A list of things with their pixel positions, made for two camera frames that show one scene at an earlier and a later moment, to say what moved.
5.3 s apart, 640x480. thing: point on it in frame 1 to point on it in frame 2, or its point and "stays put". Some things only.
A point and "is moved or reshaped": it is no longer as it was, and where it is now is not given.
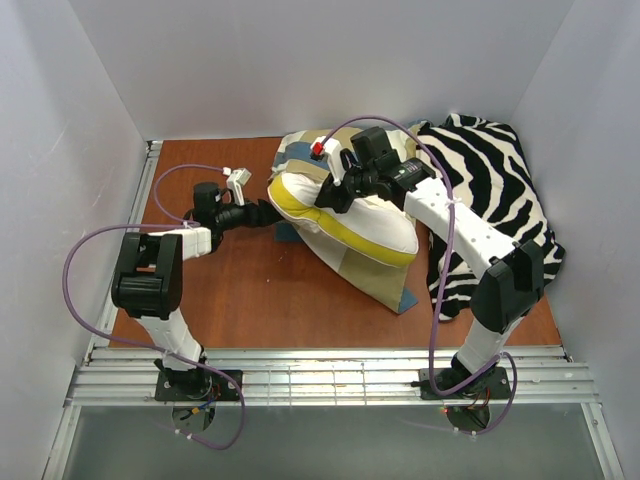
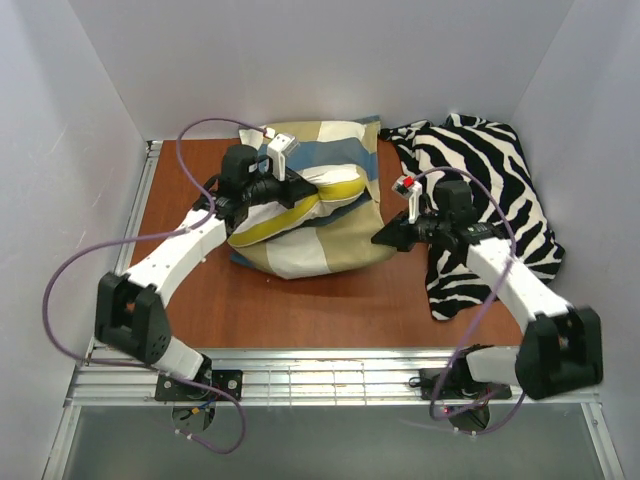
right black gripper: (334, 194) to (405, 231)
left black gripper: (258, 213) to (291, 186)
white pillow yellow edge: (372, 227) is moved or reshaped
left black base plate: (196, 385) stays put
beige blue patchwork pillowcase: (373, 277) to (342, 240)
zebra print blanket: (491, 177) stays put
